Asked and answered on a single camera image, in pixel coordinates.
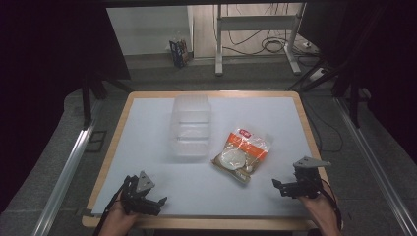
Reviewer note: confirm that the person's left hand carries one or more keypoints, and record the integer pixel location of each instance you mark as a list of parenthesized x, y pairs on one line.
[(117, 221)]

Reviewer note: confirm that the aluminium rail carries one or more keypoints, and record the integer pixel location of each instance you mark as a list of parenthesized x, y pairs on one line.
[(377, 167), (64, 177)]

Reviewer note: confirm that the dark curtain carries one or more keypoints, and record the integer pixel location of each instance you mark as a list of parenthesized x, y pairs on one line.
[(387, 59), (49, 65)]

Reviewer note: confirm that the clear plastic container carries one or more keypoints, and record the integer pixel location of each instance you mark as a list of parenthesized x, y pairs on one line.
[(191, 128)]

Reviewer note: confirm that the black metal stand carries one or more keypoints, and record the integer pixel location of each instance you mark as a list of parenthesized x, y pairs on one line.
[(350, 95), (88, 98)]

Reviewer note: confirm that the black square floor frame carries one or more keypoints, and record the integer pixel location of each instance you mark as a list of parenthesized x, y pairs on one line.
[(96, 141)]

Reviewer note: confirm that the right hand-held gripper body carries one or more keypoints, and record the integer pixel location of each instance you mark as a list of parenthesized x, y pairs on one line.
[(307, 183)]

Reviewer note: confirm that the dark printed box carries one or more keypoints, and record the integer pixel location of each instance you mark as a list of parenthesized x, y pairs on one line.
[(179, 53)]

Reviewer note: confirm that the white table mat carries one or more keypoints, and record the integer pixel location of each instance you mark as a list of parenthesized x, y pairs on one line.
[(196, 183)]

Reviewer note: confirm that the orange and clear snack packet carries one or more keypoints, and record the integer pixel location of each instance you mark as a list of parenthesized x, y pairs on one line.
[(242, 154)]

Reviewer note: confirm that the white metal stand frame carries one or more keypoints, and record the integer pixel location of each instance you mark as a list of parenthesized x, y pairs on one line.
[(257, 23)]

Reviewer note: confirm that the person's right hand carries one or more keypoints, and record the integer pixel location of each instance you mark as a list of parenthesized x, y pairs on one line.
[(320, 213)]

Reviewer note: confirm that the white power strip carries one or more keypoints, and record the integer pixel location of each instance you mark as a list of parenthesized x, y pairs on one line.
[(307, 44)]

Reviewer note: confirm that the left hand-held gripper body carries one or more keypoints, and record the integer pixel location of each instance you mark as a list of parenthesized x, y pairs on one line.
[(135, 196)]

